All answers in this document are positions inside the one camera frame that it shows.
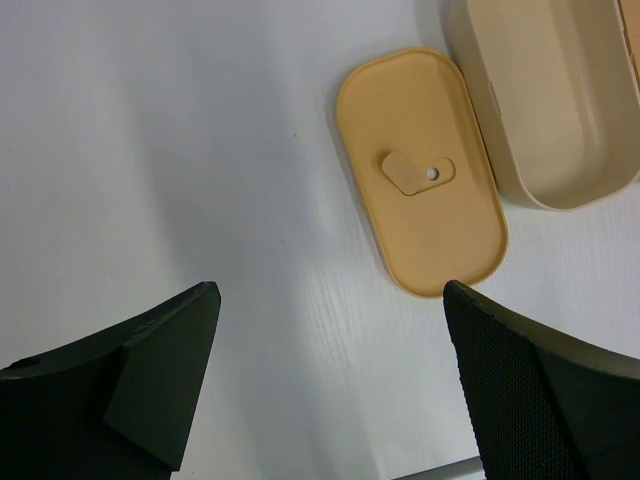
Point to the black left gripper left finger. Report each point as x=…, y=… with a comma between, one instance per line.
x=120, y=400

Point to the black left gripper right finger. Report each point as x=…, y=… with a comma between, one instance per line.
x=542, y=404

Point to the orange lunch box lid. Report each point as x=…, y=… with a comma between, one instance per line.
x=422, y=171

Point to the beige lunch box container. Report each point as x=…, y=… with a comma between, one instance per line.
x=555, y=90

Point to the orange lunch box container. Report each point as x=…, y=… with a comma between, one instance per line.
x=630, y=14

